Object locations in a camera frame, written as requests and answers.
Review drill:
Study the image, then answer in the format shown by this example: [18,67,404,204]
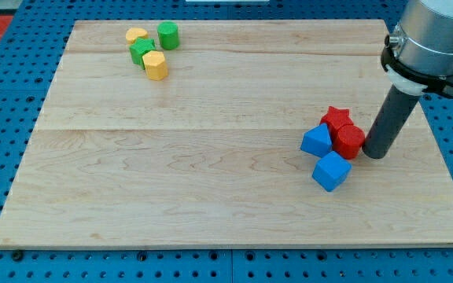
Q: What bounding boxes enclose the green star block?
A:
[129,38,156,70]

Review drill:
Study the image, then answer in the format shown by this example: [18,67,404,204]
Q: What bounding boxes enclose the blue triangular prism block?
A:
[300,123,332,157]

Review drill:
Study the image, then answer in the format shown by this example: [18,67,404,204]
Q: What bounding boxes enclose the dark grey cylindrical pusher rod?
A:
[363,86,419,159]

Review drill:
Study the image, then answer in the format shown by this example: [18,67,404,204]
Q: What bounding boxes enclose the green cylinder block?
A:
[157,21,180,50]

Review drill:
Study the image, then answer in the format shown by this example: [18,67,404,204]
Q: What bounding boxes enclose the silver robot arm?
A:
[363,0,453,159]

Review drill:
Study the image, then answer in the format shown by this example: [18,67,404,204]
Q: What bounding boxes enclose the red star block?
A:
[319,106,354,140]

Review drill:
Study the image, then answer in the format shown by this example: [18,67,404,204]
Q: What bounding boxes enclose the red cylinder block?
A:
[333,125,365,160]

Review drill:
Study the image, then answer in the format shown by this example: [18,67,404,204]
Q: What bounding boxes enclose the yellow hexagon block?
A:
[142,50,168,81]

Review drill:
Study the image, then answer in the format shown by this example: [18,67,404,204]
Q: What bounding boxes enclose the blue cube block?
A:
[312,151,352,192]

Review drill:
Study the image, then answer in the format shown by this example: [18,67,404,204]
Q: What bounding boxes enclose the yellow heart block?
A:
[125,28,149,45]

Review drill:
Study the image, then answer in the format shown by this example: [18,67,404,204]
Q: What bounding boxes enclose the light wooden board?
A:
[0,20,453,250]

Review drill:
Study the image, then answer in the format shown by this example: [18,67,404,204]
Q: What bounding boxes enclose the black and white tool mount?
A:
[381,35,453,99]

